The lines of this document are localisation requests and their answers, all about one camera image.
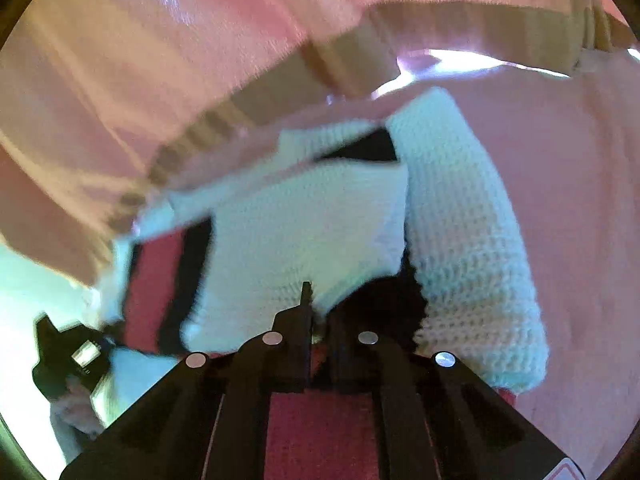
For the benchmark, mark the person's left hand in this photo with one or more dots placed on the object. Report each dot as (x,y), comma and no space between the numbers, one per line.
(75,407)

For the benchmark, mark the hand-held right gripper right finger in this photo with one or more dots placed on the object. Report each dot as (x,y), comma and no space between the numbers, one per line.
(346,362)

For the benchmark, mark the pink bed sheet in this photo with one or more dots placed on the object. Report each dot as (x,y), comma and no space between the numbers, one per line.
(575,220)

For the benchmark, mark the white knitted sweater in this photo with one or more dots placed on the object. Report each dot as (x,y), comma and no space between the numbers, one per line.
(310,230)

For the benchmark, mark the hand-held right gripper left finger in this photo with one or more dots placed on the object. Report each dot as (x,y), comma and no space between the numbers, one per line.
(298,355)

